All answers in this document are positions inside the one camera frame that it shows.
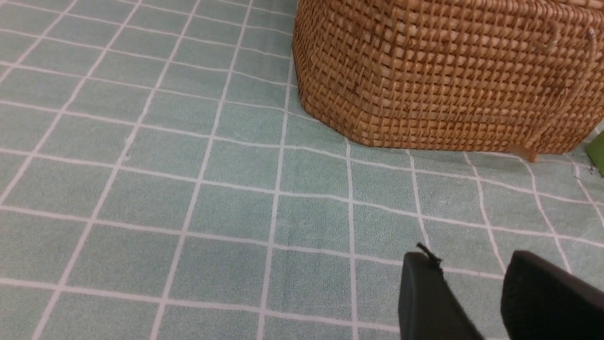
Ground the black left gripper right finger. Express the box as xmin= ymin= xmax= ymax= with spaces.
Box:
xmin=500 ymin=250 xmax=604 ymax=340

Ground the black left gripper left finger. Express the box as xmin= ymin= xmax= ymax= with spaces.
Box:
xmin=398 ymin=243 xmax=485 ymax=340

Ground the green checked tablecloth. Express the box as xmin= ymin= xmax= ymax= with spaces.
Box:
xmin=0 ymin=0 xmax=603 ymax=340

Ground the green foam cube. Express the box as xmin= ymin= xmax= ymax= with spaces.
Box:
xmin=585 ymin=131 xmax=604 ymax=177

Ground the woven wicker basket green lining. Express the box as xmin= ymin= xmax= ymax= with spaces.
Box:
xmin=293 ymin=0 xmax=604 ymax=162

